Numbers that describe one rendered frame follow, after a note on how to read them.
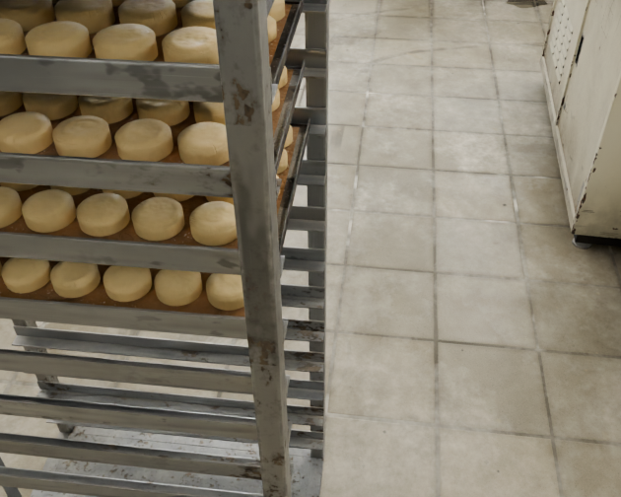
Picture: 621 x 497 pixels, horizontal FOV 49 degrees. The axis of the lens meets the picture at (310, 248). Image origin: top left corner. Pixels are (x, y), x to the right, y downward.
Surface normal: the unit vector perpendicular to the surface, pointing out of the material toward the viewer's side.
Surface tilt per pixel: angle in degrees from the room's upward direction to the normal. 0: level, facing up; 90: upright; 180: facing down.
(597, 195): 90
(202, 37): 0
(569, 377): 0
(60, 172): 90
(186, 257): 90
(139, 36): 0
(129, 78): 90
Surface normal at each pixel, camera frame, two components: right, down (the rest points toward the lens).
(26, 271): -0.01, -0.75
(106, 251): -0.12, 0.65
